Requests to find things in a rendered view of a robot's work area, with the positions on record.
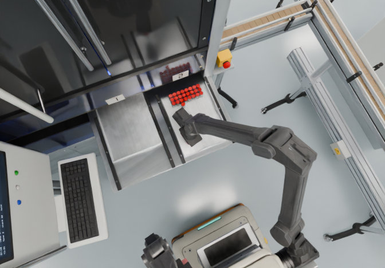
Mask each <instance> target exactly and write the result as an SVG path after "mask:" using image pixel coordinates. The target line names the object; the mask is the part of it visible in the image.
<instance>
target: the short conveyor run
mask: <svg viewBox="0 0 385 268"><path fill-rule="evenodd" d="M283 1H284V0H280V1H279V2H278V4H277V6H276V8H275V9H274V10H271V11H267V12H265V13H262V14H259V15H256V16H253V17H251V18H248V19H245V20H242V21H239V22H236V23H233V24H231V25H226V22H227V18H226V22H225V27H224V30H223V34H222V39H221V43H220V46H219V48H221V47H224V46H226V45H227V47H228V48H229V50H230V52H233V51H236V50H239V49H242V48H245V47H247V46H250V45H252V44H256V43H258V42H261V41H264V40H267V39H269V38H272V37H275V36H278V35H280V34H283V33H286V32H288V31H291V30H294V29H297V28H299V27H302V26H305V25H307V23H308V22H309V21H310V19H311V18H312V16H313V15H312V14H311V13H310V12H309V11H311V10H312V8H307V7H306V5H305V3H304V2H306V1H307V0H300V1H297V2H293V3H291V4H288V5H285V6H282V3H283Z"/></svg>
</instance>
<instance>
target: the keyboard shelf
mask: <svg viewBox="0 0 385 268"><path fill-rule="evenodd" d="M85 158H87V161H88V168H89V174H90V179H91V186H92V193H93V200H94V204H95V211H96V218H97V225H98V229H99V236H97V237H93V238H89V239H86V240H83V241H79V242H75V243H70V238H69V229H68V221H67V215H66V207H65V199H64V190H63V185H62V177H61V168H60V164H64V163H68V162H71V161H76V160H80V159H85ZM58 171H59V177H60V185H61V194H62V195H59V196H55V197H54V202H55V207H56V217H57V225H58V232H63V231H66V234H67V239H68V247H69V248H70V249H72V248H75V247H79V246H83V245H87V244H90V243H93V242H97V241H101V240H104V239H107V238H109V232H108V226H107V219H106V215H105V208H104V202H103V195H102V191H101V184H100V178H99V171H98V166H97V160H96V154H95V153H88V154H85V155H81V156H76V157H72V158H68V159H64V160H60V161H58Z"/></svg>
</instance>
